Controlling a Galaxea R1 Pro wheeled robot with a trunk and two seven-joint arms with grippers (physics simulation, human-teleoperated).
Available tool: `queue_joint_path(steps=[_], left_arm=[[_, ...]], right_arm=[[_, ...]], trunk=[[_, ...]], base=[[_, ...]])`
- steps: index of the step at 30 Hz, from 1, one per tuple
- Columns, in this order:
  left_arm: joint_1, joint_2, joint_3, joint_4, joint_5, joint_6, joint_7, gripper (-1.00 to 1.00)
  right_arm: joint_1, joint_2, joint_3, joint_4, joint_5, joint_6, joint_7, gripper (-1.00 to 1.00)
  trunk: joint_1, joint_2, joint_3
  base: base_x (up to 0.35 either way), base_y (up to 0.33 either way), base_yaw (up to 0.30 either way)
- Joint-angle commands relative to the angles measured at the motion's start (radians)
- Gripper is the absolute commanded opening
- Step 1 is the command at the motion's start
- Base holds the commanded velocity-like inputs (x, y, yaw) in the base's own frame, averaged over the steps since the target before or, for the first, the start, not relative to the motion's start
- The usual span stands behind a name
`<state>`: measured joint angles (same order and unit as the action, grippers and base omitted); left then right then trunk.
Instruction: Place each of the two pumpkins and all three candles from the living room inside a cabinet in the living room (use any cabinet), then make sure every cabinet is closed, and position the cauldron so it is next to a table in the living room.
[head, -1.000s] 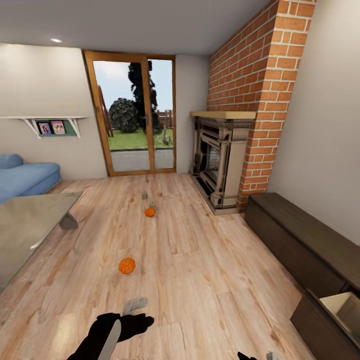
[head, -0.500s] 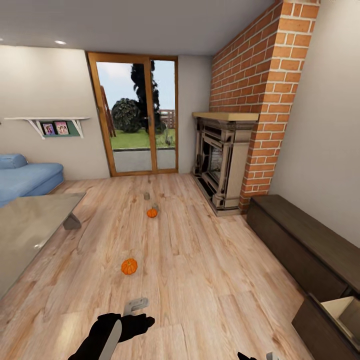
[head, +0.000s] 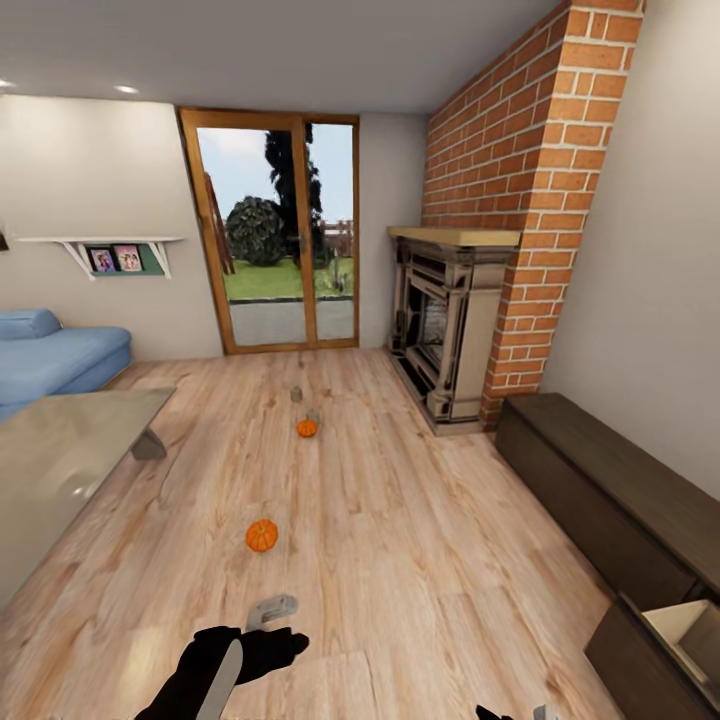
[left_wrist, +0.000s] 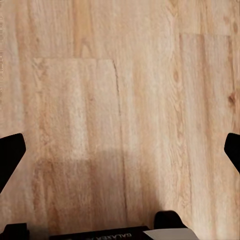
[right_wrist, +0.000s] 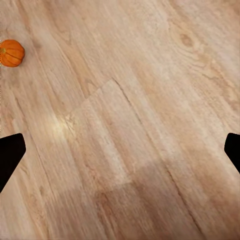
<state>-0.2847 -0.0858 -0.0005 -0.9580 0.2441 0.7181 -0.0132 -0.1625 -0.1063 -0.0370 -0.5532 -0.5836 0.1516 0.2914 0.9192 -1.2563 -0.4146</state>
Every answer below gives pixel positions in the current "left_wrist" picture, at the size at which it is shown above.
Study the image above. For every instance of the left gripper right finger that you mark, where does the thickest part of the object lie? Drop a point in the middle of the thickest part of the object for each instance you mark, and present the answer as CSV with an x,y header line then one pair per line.
x,y
232,149

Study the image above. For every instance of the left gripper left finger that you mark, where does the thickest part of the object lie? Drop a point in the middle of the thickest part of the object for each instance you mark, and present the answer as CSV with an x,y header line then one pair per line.
x,y
12,149

